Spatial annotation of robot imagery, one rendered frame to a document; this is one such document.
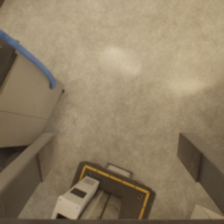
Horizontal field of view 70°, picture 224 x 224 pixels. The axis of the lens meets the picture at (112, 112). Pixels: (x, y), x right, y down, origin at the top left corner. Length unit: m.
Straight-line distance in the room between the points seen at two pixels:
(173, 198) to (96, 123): 0.88
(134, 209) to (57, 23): 1.82
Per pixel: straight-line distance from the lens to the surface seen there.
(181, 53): 1.64
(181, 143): 0.17
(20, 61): 1.05
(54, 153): 0.16
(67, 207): 0.83
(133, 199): 1.20
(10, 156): 1.58
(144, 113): 1.43
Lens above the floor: 1.41
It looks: 78 degrees down
